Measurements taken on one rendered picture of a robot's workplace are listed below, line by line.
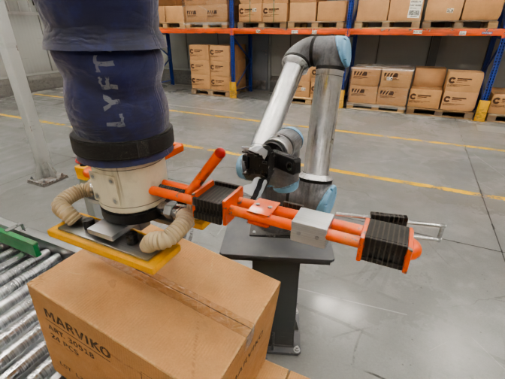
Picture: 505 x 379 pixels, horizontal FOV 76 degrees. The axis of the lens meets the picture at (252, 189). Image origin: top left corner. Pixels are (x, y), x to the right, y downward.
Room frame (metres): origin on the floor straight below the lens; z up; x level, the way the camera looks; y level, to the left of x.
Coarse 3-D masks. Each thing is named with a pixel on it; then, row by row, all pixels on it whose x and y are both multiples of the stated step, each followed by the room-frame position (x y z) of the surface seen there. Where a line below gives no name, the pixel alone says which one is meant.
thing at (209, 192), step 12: (216, 180) 0.69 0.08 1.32; (204, 192) 0.64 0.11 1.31; (216, 192) 0.64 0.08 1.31; (228, 192) 0.64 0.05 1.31; (240, 192) 0.64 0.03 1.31; (192, 204) 0.61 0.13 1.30; (204, 204) 0.59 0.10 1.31; (216, 204) 0.58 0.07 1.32; (228, 204) 0.59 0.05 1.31; (204, 216) 0.59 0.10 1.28; (216, 216) 0.58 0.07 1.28; (228, 216) 0.59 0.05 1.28
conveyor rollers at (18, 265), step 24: (0, 264) 1.32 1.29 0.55; (24, 264) 1.32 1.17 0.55; (48, 264) 1.33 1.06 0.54; (0, 288) 1.15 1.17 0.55; (24, 288) 1.15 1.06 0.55; (0, 312) 1.03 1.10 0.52; (24, 312) 1.03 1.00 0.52; (0, 336) 0.88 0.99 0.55; (24, 336) 0.88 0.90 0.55; (0, 360) 0.79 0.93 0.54; (24, 360) 0.78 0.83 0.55; (48, 360) 0.78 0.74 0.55
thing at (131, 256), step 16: (64, 224) 0.70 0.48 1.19; (80, 224) 0.70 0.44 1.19; (64, 240) 0.65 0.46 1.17; (80, 240) 0.64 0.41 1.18; (96, 240) 0.63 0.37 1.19; (128, 240) 0.61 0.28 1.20; (112, 256) 0.59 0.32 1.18; (128, 256) 0.58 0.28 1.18; (144, 256) 0.57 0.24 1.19; (160, 256) 0.58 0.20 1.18
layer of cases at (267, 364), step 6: (264, 366) 0.76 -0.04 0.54; (270, 366) 0.76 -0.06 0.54; (276, 366) 0.76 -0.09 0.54; (264, 372) 0.74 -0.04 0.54; (270, 372) 0.74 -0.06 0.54; (276, 372) 0.74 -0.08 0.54; (282, 372) 0.74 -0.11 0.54; (288, 372) 0.74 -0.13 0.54; (294, 372) 0.74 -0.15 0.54; (258, 378) 0.72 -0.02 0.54; (264, 378) 0.72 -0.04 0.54; (270, 378) 0.72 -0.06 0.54; (276, 378) 0.72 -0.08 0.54; (282, 378) 0.72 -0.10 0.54; (288, 378) 0.72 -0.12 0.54; (294, 378) 0.72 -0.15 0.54; (300, 378) 0.72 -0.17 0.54; (306, 378) 0.72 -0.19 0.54
